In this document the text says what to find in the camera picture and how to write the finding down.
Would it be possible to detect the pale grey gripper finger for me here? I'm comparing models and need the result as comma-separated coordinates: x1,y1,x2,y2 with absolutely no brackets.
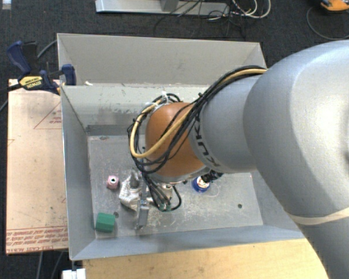
129,169,141,189
135,196,150,231

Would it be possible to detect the white crumpled cloth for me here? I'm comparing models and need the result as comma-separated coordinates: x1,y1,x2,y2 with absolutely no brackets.
118,176,146,212

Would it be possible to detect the pink small cylinder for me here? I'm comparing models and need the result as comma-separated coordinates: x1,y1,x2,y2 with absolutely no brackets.
106,174,120,191

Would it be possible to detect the blue and white round object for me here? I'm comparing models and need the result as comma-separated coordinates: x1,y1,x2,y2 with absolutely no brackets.
190,176,212,195

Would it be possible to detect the green block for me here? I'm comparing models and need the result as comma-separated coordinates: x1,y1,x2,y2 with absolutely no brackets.
94,212,116,234

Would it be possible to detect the brown cardboard board, red print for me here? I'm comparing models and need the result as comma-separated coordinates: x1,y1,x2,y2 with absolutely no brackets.
5,78,69,256

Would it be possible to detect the grey metal bin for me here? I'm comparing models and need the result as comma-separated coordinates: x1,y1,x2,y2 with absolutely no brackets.
56,33,307,262

